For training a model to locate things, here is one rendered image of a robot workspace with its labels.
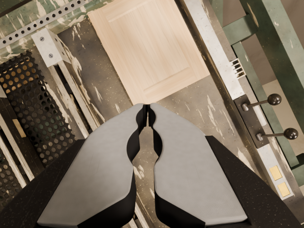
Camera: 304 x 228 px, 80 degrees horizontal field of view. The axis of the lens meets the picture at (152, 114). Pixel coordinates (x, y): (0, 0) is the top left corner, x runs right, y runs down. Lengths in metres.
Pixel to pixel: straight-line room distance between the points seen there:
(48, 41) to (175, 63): 0.46
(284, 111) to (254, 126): 2.81
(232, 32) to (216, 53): 0.16
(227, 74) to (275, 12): 0.27
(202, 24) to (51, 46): 0.54
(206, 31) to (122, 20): 0.31
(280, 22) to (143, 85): 0.53
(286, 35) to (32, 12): 0.91
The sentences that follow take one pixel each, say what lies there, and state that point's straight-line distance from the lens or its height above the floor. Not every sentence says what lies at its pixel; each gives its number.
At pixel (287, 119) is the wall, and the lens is 3.48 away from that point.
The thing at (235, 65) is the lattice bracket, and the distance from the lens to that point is 0.76.
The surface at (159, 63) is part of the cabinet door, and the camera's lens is 0.72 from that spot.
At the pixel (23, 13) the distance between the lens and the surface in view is 0.88.
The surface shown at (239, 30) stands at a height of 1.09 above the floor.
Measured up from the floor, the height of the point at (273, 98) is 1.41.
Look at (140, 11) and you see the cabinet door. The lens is 0.79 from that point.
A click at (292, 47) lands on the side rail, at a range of 0.85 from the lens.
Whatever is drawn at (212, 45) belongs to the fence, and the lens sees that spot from 0.74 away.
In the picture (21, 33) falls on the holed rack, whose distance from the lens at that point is 0.86.
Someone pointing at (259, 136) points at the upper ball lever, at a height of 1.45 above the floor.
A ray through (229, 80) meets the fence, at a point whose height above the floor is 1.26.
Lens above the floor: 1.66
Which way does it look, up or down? 37 degrees down
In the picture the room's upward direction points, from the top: 155 degrees clockwise
